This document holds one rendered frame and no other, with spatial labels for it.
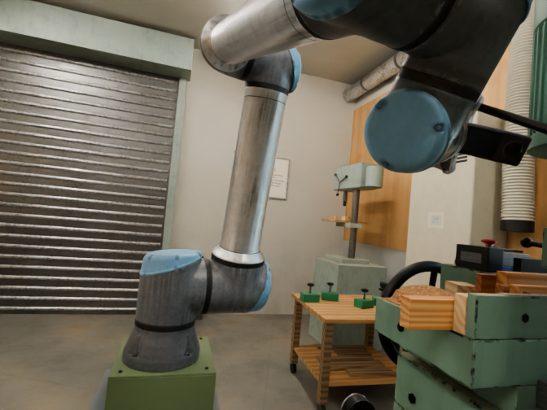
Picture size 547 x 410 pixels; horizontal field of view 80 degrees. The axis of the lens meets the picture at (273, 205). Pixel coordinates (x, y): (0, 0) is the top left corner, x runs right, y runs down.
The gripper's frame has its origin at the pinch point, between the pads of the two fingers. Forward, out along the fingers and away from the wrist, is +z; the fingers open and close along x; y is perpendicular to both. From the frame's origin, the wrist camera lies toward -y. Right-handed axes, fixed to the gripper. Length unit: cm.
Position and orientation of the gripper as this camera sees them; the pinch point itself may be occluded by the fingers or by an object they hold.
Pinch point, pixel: (467, 135)
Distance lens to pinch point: 74.1
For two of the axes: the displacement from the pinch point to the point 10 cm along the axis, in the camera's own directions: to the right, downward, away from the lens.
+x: -1.9, 9.1, 3.6
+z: 6.0, -1.8, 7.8
